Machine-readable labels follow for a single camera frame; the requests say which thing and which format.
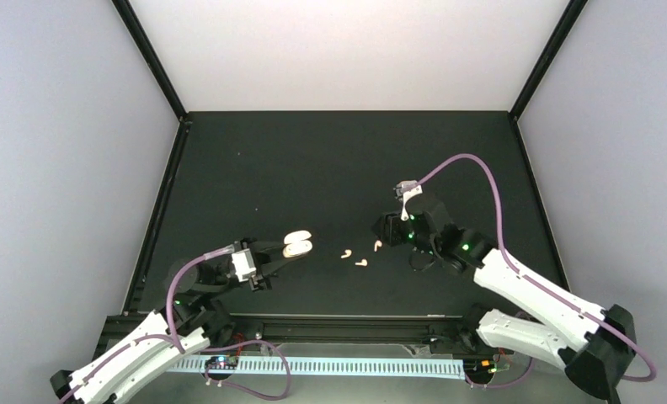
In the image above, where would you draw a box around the small green circuit board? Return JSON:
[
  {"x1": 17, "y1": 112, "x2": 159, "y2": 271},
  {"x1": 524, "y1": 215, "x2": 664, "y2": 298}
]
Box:
[{"x1": 205, "y1": 355, "x2": 239, "y2": 374}]

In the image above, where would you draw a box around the black left frame post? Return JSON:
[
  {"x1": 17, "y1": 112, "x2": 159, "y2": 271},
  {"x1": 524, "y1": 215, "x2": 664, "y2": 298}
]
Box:
[{"x1": 111, "y1": 0, "x2": 188, "y2": 121}]

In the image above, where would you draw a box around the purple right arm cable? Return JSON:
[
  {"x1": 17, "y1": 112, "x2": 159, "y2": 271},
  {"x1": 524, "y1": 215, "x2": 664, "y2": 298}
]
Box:
[{"x1": 411, "y1": 153, "x2": 659, "y2": 384}]

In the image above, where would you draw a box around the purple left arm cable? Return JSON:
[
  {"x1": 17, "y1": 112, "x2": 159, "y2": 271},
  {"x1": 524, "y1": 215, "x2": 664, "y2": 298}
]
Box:
[{"x1": 60, "y1": 245, "x2": 240, "y2": 404}]

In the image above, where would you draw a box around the black right frame post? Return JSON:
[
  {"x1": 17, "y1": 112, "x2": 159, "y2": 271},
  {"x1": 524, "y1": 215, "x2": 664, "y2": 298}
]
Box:
[{"x1": 509, "y1": 0, "x2": 588, "y2": 122}]

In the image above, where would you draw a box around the light blue slotted cable duct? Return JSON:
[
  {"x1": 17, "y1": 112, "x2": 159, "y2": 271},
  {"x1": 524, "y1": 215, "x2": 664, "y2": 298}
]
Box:
[{"x1": 168, "y1": 355, "x2": 466, "y2": 380}]

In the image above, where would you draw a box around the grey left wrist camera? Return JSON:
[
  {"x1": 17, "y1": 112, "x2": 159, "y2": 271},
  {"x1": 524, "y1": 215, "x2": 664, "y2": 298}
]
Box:
[{"x1": 231, "y1": 248, "x2": 257, "y2": 283}]

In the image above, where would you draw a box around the black frame post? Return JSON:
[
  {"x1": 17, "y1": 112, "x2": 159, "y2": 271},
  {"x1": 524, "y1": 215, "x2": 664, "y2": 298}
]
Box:
[
  {"x1": 509, "y1": 0, "x2": 588, "y2": 122},
  {"x1": 111, "y1": 0, "x2": 188, "y2": 121}
]

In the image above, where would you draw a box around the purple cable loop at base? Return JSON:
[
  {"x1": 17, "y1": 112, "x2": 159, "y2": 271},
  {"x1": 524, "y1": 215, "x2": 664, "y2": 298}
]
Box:
[{"x1": 202, "y1": 339, "x2": 293, "y2": 401}]

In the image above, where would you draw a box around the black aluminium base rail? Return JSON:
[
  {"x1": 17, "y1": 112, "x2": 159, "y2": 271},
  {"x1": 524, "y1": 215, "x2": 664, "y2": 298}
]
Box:
[{"x1": 93, "y1": 313, "x2": 513, "y2": 358}]

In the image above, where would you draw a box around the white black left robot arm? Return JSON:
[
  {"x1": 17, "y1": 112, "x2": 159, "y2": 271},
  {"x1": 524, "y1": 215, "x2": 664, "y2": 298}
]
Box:
[{"x1": 51, "y1": 231, "x2": 312, "y2": 403}]

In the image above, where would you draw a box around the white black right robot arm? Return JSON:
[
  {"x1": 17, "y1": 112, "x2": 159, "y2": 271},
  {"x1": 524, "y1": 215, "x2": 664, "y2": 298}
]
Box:
[{"x1": 372, "y1": 195, "x2": 636, "y2": 400}]

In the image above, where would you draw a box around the beige earbud charging case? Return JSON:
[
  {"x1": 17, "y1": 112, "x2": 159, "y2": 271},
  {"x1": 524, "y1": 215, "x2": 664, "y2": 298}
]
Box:
[{"x1": 282, "y1": 230, "x2": 312, "y2": 258}]

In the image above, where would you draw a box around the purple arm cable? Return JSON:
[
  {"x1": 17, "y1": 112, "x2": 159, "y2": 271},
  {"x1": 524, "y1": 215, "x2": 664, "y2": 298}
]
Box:
[
  {"x1": 60, "y1": 245, "x2": 240, "y2": 404},
  {"x1": 411, "y1": 153, "x2": 659, "y2": 384}
]

